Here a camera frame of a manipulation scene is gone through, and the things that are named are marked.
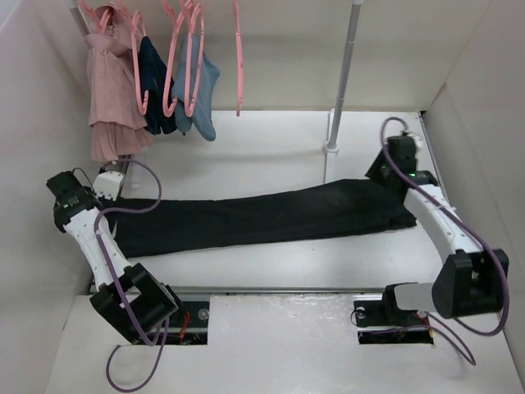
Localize black trousers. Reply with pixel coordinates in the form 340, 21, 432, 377
107, 179, 416, 259

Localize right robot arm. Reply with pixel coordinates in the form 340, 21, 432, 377
366, 135, 504, 323

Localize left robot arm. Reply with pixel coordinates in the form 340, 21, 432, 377
46, 171, 184, 344

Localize pink hanger with dress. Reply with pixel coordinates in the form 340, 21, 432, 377
77, 0, 115, 37

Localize empty pink hanger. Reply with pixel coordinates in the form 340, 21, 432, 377
232, 0, 244, 117

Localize silver rack pole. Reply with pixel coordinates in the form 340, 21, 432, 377
323, 0, 364, 155

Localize white rack foot bar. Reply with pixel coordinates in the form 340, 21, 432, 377
322, 108, 340, 184

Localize pink pleated dress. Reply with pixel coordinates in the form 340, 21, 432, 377
84, 2, 153, 162

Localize navy blue garment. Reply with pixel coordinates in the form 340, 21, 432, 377
138, 36, 176, 135

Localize light blue garment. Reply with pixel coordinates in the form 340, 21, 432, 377
171, 37, 220, 142

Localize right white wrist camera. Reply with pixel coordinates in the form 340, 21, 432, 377
404, 131, 426, 151

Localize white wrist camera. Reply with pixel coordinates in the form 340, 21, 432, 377
404, 131, 426, 151
93, 170, 125, 201

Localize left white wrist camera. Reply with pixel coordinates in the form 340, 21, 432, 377
93, 170, 125, 201

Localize left white rack post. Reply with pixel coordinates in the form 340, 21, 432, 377
65, 0, 90, 36

